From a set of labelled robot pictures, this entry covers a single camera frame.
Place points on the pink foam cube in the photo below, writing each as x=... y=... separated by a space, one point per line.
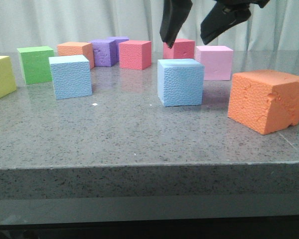
x=217 y=62

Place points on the green foam cube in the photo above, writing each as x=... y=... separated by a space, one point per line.
x=34 y=64

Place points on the red textured foam cube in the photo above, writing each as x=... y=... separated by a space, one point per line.
x=135 y=54

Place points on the damaged orange foam cube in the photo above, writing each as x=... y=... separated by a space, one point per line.
x=264 y=100

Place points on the orange textured foam cube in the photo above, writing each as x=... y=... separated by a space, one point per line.
x=77 y=48

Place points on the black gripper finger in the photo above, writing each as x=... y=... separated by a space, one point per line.
x=175 y=13
x=223 y=16

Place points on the purple foam cube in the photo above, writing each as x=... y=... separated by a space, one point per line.
x=118 y=40
x=105 y=52

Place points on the light blue foam cube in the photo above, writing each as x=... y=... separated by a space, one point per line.
x=70 y=76
x=180 y=82

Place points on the pale green curtain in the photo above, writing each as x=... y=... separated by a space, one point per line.
x=26 y=23

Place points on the yellow foam cube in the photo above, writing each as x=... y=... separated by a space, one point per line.
x=7 y=79

